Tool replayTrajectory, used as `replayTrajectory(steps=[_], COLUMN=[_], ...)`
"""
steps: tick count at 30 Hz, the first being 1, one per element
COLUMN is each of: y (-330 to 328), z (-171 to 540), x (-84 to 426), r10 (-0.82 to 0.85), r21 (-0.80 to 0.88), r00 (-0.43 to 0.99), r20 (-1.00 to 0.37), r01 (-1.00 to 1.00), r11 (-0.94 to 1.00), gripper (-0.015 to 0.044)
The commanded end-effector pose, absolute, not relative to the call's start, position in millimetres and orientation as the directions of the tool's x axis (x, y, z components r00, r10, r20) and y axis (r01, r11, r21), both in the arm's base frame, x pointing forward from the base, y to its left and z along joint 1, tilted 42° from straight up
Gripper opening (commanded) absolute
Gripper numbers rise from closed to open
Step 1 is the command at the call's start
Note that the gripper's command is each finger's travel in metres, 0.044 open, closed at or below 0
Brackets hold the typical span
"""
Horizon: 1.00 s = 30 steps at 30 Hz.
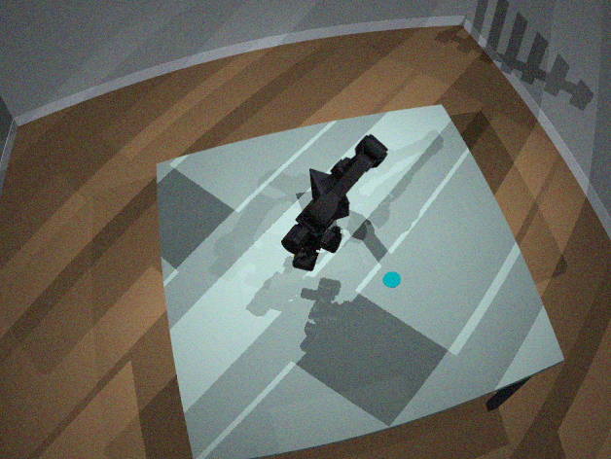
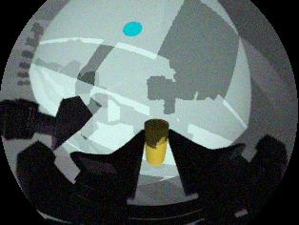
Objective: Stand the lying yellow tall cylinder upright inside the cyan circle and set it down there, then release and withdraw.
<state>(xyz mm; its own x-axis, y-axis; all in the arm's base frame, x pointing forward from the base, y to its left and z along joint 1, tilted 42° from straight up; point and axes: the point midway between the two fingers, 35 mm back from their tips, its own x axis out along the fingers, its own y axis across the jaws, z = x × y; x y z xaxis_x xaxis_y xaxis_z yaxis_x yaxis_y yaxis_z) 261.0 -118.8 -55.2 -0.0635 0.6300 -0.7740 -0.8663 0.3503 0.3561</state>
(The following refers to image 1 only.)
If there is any cyan circle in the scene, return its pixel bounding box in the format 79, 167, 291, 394
383, 272, 400, 288

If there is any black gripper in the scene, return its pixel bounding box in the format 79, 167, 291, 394
292, 233, 321, 272

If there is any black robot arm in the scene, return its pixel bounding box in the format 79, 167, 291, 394
281, 133, 388, 255

